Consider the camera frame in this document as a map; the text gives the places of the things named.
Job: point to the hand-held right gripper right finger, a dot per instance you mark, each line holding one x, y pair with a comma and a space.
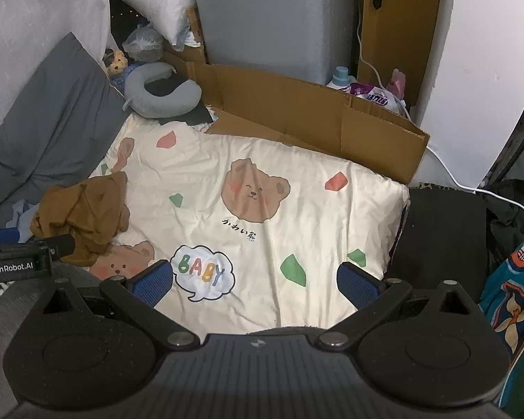
358, 283

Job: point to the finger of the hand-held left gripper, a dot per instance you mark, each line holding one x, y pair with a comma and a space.
63, 245

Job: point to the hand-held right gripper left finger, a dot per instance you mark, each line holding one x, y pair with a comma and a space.
150, 286

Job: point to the brown t-shirt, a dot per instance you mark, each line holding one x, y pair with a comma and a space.
83, 214

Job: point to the light blue cloth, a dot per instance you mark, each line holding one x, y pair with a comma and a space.
22, 218

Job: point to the cream printed blanket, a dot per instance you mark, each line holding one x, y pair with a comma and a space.
310, 235

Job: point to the black folded cloth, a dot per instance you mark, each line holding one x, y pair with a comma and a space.
441, 235

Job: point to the dark grey pillow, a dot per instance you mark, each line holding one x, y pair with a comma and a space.
48, 131

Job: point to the leopard print cloth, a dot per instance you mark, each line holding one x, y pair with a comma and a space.
436, 186

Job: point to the teal patterned cloth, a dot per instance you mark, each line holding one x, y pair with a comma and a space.
506, 305

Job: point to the small black cloth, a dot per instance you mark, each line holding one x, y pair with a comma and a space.
196, 115

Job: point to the white patterned cloth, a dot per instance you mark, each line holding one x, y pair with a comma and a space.
212, 115

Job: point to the purple white packet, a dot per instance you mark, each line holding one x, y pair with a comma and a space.
375, 98

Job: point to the large cardboard sheet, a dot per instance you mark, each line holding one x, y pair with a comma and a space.
288, 109

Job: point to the teddy bear toy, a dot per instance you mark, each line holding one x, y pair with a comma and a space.
117, 63

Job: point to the pink packet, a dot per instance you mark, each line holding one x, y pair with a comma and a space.
396, 83

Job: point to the bottle with blue cap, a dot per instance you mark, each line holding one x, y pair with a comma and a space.
341, 76

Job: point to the grey plastic bag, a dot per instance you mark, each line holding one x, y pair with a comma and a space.
142, 41

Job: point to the cardboard box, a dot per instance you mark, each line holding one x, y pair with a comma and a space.
197, 39

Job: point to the white pillow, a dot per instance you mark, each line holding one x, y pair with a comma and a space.
157, 0

